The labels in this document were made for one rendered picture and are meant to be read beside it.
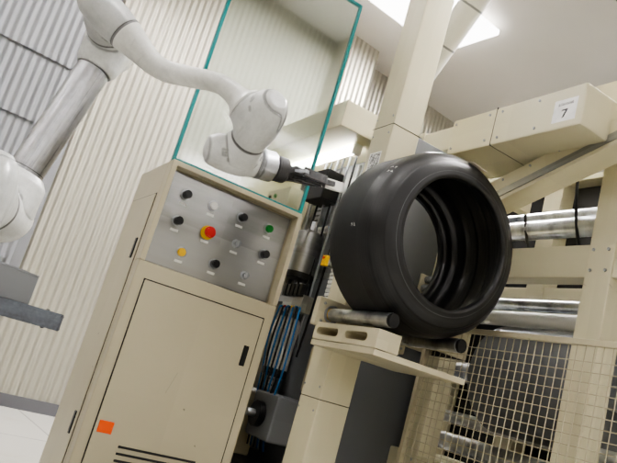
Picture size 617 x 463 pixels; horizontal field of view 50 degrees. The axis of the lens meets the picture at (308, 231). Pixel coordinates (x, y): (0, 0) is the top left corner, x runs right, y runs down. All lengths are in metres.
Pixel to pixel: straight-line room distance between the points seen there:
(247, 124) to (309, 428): 1.08
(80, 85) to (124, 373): 0.93
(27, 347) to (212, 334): 2.58
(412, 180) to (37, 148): 1.09
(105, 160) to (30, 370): 1.52
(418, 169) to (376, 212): 0.19
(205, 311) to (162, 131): 2.93
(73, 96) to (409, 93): 1.22
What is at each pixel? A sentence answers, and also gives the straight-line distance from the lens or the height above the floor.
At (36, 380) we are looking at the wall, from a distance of 4.86.
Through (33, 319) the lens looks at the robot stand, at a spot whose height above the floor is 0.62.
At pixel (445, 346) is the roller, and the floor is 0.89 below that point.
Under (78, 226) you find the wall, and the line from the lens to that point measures 4.85.
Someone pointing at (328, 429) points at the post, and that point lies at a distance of 2.33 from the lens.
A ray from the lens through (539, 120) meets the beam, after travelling 2.34.
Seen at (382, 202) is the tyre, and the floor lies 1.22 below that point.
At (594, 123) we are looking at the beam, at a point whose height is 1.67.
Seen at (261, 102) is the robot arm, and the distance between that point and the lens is 1.69.
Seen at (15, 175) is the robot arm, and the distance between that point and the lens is 1.83.
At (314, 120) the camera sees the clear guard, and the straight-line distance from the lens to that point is 2.67.
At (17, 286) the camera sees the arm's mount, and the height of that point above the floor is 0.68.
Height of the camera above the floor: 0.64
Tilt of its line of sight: 13 degrees up
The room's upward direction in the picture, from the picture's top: 16 degrees clockwise
